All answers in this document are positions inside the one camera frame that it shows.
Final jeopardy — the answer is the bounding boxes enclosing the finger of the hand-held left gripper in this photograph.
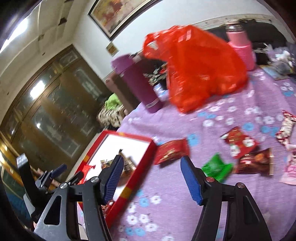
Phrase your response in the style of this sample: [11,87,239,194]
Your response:
[38,164,67,186]
[66,171,84,186]

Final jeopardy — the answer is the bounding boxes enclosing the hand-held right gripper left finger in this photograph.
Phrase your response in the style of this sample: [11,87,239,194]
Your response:
[33,154,125,241]

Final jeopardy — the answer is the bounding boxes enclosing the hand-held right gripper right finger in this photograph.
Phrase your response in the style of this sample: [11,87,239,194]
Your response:
[180,156,272,241]

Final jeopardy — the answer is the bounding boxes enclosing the dark red snack packet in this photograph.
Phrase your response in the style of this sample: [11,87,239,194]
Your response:
[154,138,190,165]

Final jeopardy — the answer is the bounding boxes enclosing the red gift box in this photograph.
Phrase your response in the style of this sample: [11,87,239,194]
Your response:
[74,130,156,229]

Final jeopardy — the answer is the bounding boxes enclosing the gold brown snack packet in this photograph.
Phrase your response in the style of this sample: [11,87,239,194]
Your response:
[100,148,137,179]

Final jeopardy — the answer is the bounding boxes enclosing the green snack packet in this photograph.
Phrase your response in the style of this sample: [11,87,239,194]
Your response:
[202,153,234,183]

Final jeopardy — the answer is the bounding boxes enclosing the patterned beige blanket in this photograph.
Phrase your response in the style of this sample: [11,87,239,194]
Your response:
[97,104,125,128]

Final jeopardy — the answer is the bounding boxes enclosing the red printed snack packet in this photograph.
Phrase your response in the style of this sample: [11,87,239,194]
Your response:
[220,126,260,159]

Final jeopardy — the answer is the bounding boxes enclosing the wooden cabinet with glass doors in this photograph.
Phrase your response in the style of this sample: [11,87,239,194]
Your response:
[0,45,109,176]

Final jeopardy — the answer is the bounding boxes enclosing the green jacket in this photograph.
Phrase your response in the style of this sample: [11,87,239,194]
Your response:
[104,93,123,110]

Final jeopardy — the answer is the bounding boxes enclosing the brown armchair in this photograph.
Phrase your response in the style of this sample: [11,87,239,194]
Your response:
[105,74,139,112]

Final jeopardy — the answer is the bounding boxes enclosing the purple thermos bottle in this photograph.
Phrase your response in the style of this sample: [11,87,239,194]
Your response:
[112,54,163,114]

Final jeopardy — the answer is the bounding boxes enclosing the pink bear snack packet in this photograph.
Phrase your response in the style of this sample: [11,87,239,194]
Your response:
[279,145,296,186]

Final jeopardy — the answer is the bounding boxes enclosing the red white heart snack packet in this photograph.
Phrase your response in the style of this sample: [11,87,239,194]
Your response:
[275,111,296,149]

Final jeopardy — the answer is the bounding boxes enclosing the red plastic bag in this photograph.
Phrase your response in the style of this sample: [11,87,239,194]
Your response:
[143,25,248,113]

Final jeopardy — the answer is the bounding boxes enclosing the light blue booklet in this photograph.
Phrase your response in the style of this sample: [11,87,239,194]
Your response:
[261,65,289,80]

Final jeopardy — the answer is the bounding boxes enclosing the pink bottle with knitted sleeve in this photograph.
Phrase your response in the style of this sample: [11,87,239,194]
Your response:
[225,22,256,71]

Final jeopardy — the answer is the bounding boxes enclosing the grey plastic bag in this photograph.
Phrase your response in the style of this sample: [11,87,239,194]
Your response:
[269,50,294,77]

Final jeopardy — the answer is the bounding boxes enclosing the black leather sofa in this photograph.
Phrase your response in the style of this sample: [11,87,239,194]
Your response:
[206,21,287,50]

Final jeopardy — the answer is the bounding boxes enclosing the framed horse painting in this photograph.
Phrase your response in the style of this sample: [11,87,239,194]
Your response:
[88,0,162,39]

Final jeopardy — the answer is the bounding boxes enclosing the small yellow wall plaque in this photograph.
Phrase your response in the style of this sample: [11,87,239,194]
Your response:
[106,42,119,56]

